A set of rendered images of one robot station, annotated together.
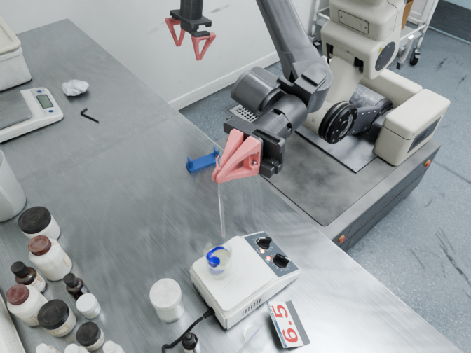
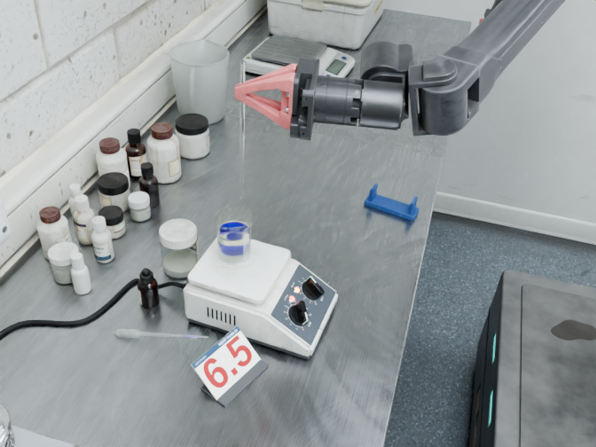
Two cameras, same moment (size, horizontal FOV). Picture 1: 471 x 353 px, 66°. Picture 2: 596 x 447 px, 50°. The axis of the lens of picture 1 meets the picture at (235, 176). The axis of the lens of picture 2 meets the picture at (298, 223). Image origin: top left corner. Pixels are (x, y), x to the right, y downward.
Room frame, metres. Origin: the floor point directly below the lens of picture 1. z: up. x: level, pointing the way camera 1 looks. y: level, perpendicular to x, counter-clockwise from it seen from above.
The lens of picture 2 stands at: (-0.01, -0.60, 1.46)
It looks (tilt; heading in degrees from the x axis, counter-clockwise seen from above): 38 degrees down; 54
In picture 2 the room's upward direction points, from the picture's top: 4 degrees clockwise
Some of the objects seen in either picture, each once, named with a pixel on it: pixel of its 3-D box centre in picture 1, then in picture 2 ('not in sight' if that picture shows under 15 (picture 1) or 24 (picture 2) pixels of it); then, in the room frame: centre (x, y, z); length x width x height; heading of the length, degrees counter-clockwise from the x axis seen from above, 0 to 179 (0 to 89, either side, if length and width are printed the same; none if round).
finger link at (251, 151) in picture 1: (230, 157); (273, 91); (0.38, 0.01, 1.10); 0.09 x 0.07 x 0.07; 141
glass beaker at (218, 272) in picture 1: (219, 260); (232, 235); (0.33, 0.03, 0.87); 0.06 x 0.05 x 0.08; 25
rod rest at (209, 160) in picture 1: (203, 158); (392, 200); (0.71, 0.09, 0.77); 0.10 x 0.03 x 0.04; 119
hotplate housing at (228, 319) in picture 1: (242, 274); (256, 292); (0.35, -0.01, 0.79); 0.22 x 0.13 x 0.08; 126
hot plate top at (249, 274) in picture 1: (232, 271); (240, 266); (0.33, 0.01, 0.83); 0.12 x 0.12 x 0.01; 36
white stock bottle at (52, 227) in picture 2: not in sight; (54, 232); (0.13, 0.27, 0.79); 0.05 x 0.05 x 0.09
